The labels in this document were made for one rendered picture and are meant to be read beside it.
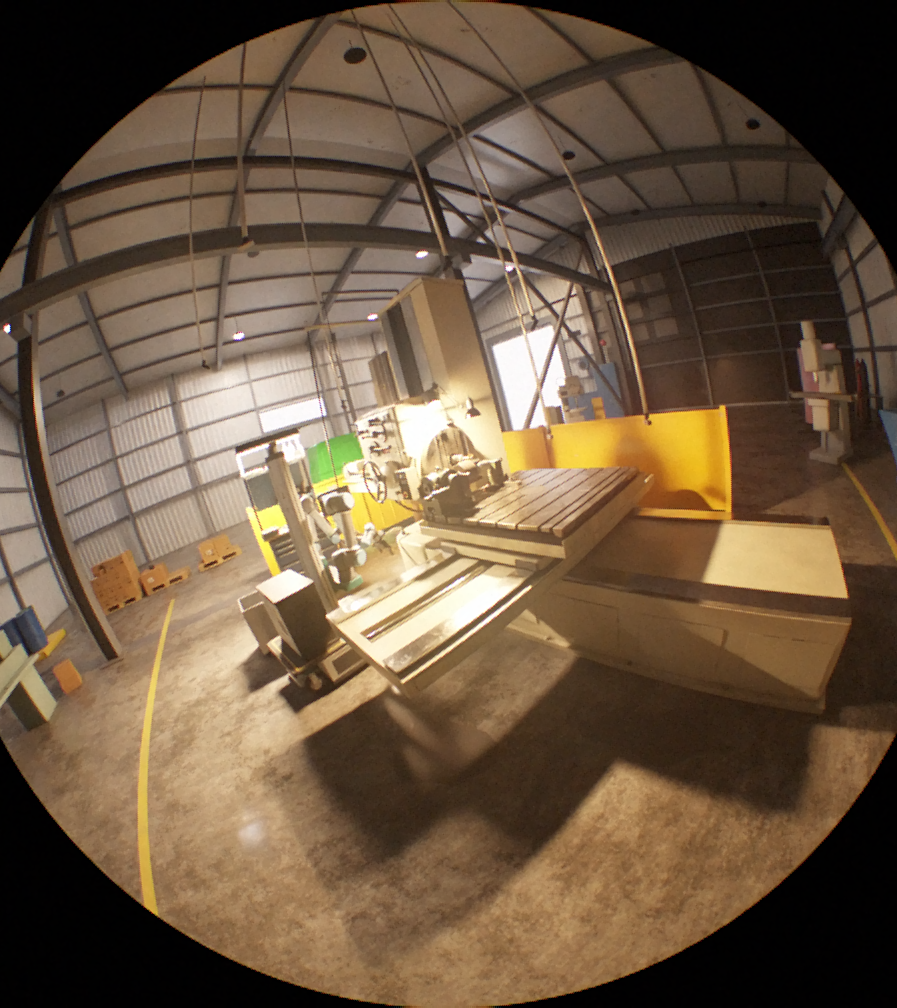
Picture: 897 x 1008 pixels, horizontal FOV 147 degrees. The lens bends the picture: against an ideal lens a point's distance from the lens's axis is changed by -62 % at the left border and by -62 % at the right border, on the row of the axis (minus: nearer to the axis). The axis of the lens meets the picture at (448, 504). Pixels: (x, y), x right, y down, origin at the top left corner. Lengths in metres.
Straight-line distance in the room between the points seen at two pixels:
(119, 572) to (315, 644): 7.34
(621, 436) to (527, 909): 4.21
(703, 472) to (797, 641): 2.57
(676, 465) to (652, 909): 3.84
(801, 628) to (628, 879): 1.30
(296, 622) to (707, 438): 4.12
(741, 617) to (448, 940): 1.89
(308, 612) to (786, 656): 2.92
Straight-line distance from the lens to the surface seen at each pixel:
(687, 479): 4.17
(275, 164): 8.52
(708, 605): 1.91
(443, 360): 3.27
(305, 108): 8.74
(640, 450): 4.24
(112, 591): 9.66
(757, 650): 2.02
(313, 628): 2.65
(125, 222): 10.28
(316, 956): 1.95
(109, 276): 6.22
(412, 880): 1.83
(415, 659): 1.58
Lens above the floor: 1.68
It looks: 14 degrees down
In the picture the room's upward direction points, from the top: 15 degrees counter-clockwise
